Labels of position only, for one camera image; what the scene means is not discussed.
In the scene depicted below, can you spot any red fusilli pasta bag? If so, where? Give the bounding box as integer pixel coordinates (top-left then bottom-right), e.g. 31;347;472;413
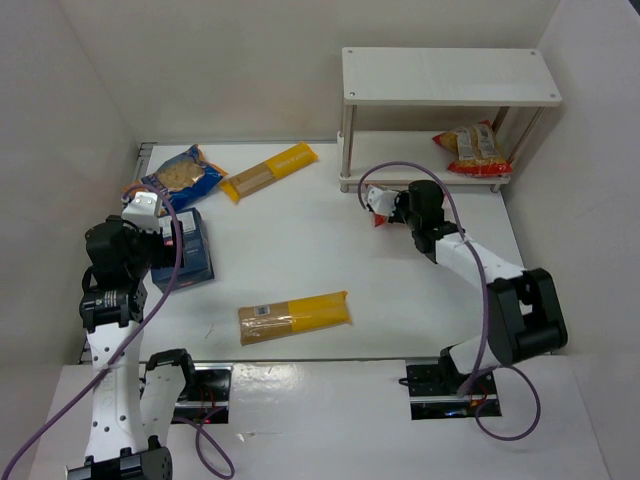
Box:
365;183;401;229

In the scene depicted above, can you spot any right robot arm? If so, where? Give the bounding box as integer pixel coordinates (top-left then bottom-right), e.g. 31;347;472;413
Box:
391;180;568;395

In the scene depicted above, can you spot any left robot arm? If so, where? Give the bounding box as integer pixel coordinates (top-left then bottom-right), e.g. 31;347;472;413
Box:
66;215;195;479

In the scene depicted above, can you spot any red fusilli bag on shelf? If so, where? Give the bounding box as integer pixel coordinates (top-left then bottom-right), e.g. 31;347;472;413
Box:
432;120;513;178

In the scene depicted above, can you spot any blue orecchiette pasta bag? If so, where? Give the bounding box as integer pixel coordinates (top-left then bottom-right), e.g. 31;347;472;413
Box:
124;144;227;212

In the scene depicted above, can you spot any white two-tier shelf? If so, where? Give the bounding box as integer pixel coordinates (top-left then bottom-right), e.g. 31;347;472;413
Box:
337;47;562;193

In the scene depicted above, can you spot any dark blue Barilla box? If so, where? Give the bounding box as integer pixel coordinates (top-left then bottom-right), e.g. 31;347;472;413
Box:
151;207;215;293

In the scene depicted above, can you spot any yellow spaghetti pack far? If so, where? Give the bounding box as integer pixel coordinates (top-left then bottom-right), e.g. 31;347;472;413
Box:
219;142;318;204

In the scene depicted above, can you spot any yellow spaghetti pack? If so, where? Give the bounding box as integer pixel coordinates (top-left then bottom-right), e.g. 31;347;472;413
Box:
219;142;318;204
238;291;351;346

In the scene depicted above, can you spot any yellow spaghetti pack near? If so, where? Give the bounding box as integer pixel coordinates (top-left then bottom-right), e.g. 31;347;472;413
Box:
238;291;351;346

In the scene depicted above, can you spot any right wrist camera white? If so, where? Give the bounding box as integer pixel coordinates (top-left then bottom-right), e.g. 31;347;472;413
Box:
364;187;401;219

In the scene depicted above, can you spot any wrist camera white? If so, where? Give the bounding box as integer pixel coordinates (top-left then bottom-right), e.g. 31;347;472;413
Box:
121;191;161;234
364;187;401;219

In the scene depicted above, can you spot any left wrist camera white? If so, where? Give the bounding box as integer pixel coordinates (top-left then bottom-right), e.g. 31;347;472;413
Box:
121;191;161;234

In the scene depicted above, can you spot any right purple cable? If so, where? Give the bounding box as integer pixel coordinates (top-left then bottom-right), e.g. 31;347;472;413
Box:
357;160;542;441

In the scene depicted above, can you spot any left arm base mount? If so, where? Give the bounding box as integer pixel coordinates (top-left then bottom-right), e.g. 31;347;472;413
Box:
139;363;231;428

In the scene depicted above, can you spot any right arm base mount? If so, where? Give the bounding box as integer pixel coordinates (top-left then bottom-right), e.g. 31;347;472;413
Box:
398;362;502;421

